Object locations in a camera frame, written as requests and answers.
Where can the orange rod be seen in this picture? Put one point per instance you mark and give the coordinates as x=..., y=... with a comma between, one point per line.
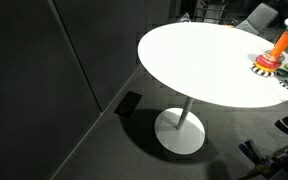
x=282, y=43

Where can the dark floor plate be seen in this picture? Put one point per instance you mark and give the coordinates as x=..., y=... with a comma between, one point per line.
x=128, y=104

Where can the white table leg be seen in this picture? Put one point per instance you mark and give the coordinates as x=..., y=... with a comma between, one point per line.
x=185, y=113

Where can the white round table base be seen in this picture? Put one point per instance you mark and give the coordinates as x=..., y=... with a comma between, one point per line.
x=184, y=140

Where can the grey chair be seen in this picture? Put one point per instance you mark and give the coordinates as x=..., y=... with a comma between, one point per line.
x=259, y=16

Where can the metal frame rack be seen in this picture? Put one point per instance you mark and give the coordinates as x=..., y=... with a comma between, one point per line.
x=214, y=11

